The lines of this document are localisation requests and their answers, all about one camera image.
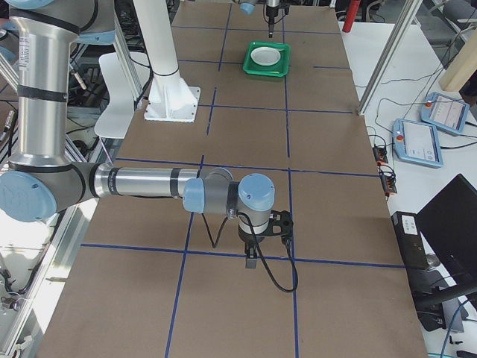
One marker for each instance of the near blue teach pendant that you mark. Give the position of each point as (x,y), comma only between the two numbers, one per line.
(417,142)

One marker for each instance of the far blue teach pendant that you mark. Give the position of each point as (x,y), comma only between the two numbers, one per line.
(445,113)

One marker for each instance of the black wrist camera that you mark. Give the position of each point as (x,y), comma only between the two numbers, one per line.
(281,224)

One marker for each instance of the white chair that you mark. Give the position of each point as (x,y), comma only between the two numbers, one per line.
(116,118)

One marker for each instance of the green plastic tray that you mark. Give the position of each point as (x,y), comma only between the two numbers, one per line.
(278,70)

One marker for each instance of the red cylinder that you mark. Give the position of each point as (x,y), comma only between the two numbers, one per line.
(351,15)

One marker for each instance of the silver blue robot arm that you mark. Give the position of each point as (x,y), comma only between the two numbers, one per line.
(42,181)
(248,6)

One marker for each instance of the black monitor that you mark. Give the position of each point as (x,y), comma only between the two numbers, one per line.
(448,223)

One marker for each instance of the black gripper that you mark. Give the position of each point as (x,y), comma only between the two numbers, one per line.
(249,239)
(272,11)

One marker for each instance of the aluminium frame post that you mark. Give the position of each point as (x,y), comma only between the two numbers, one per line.
(398,32)

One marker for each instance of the orange black power strip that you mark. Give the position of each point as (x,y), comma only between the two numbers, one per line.
(380,155)

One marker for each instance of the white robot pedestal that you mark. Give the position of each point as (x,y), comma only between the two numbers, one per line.
(170,98)

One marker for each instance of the white round plate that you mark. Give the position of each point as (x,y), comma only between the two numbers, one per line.
(265,56)

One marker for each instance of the blue teach pendant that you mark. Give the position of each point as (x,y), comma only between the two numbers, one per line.
(445,113)
(417,142)

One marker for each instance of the black desktop box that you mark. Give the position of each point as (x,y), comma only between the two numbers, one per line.
(410,242)

